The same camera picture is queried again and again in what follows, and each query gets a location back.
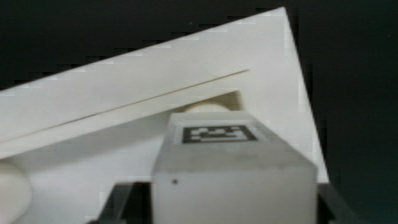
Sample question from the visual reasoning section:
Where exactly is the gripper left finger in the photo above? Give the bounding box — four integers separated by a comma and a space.
87, 182, 153, 224

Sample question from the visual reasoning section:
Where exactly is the white square tabletop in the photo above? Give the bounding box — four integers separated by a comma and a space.
0, 88, 247, 224

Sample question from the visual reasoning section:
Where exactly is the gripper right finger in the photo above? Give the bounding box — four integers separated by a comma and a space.
316, 183, 362, 224

